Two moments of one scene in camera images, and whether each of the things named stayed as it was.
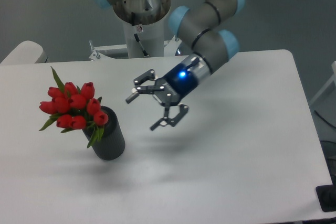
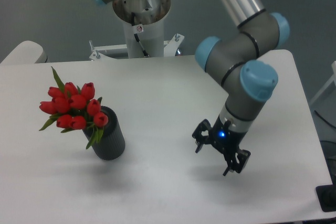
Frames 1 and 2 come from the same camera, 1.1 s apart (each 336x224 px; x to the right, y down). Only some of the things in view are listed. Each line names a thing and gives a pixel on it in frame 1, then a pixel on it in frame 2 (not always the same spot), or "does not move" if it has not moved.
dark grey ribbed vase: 111,146 does not move
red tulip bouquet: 72,107 does not move
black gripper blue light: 179,82 to 228,141
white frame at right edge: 333,78 does not move
